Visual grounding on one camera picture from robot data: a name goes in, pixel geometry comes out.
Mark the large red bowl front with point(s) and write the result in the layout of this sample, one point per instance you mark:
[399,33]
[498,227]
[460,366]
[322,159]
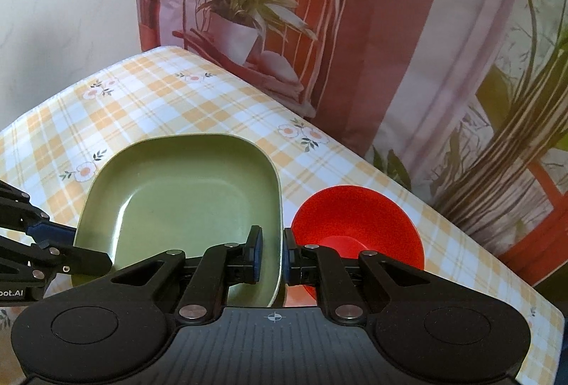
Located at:
[352,219]

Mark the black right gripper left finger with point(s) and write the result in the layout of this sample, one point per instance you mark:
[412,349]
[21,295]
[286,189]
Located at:
[218,269]

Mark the printed backdrop curtain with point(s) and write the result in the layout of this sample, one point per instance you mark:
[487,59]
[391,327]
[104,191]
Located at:
[462,102]

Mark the green square plate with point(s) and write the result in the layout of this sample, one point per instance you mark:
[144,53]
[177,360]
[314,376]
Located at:
[187,192]

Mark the yellow plaid tablecloth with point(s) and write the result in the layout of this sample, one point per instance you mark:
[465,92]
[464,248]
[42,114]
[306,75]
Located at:
[55,151]

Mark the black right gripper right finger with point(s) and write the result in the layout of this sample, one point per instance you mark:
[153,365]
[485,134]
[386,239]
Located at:
[323,269]

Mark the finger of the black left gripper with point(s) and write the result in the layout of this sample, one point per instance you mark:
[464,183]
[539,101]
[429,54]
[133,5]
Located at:
[52,248]

